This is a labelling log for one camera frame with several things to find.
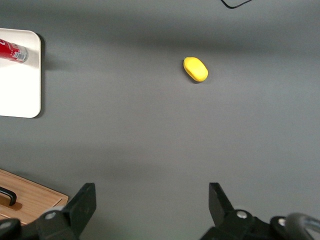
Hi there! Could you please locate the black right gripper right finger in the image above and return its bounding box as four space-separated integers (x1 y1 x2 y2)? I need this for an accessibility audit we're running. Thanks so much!
199 182 288 240

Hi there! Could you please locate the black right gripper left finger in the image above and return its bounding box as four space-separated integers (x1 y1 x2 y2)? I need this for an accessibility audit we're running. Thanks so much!
0 182 97 240

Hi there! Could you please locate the white rectangular tray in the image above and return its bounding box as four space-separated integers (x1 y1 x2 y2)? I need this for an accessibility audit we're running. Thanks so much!
0 27 42 119

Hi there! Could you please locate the yellow oval soap bar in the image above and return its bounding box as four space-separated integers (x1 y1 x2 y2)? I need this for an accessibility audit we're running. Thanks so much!
183 56 209 83

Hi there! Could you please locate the red soda can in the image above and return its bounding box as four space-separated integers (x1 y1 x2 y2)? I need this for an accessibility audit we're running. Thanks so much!
0 38 29 64

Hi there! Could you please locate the wooden board with handle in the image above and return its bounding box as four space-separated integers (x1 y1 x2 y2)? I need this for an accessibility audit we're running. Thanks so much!
0 168 69 226

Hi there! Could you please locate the black metal handle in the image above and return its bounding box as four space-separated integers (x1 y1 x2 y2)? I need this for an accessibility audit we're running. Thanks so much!
0 186 18 207

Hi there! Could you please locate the black cable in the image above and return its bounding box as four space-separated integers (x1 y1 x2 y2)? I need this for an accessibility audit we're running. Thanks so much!
220 0 253 10

